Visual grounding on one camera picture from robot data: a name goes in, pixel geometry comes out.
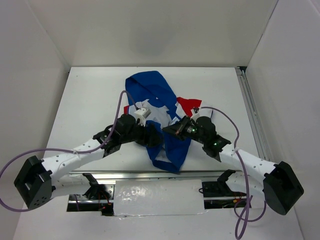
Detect aluminium side rail frame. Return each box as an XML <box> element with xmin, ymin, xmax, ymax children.
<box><xmin>235</xmin><ymin>65</ymin><xmax>279</xmax><ymax>177</ymax></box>

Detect blue white red jacket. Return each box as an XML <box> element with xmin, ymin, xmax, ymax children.
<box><xmin>125</xmin><ymin>71</ymin><xmax>209</xmax><ymax>173</ymax></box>

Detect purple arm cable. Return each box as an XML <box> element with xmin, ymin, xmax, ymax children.
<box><xmin>0</xmin><ymin>90</ymin><xmax>140</xmax><ymax>213</ymax></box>
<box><xmin>197</xmin><ymin>106</ymin><xmax>267</xmax><ymax>240</ymax></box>

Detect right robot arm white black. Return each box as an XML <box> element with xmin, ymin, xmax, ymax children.
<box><xmin>162</xmin><ymin>116</ymin><xmax>304</xmax><ymax>215</ymax></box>

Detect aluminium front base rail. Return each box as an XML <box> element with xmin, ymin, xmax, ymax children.
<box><xmin>38</xmin><ymin>169</ymin><xmax>251</xmax><ymax>181</ymax></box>

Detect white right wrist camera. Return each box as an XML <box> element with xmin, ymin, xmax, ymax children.
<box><xmin>191</xmin><ymin>107</ymin><xmax>201</xmax><ymax>121</ymax></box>

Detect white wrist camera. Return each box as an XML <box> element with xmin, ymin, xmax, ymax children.
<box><xmin>133</xmin><ymin>107</ymin><xmax>151</xmax><ymax>127</ymax></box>
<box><xmin>191</xmin><ymin>107</ymin><xmax>201</xmax><ymax>121</ymax></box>

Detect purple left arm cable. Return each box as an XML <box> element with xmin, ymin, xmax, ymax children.
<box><xmin>0</xmin><ymin>90</ymin><xmax>140</xmax><ymax>213</ymax></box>

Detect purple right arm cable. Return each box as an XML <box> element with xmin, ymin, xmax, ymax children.
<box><xmin>197</xmin><ymin>106</ymin><xmax>267</xmax><ymax>240</ymax></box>

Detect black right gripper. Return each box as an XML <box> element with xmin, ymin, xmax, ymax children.
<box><xmin>162</xmin><ymin>115</ymin><xmax>207</xmax><ymax>145</ymax></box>

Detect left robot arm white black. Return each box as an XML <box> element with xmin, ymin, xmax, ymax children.
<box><xmin>14</xmin><ymin>114</ymin><xmax>163</xmax><ymax>210</ymax></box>

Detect white foil covered panel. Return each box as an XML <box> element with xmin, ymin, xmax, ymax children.
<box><xmin>113</xmin><ymin>179</ymin><xmax>206</xmax><ymax>217</ymax></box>

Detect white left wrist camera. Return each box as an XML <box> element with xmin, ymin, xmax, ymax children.
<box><xmin>133</xmin><ymin>107</ymin><xmax>151</xmax><ymax>127</ymax></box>

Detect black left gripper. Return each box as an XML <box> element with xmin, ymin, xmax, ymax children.
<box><xmin>120</xmin><ymin>118</ymin><xmax>162</xmax><ymax>148</ymax></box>

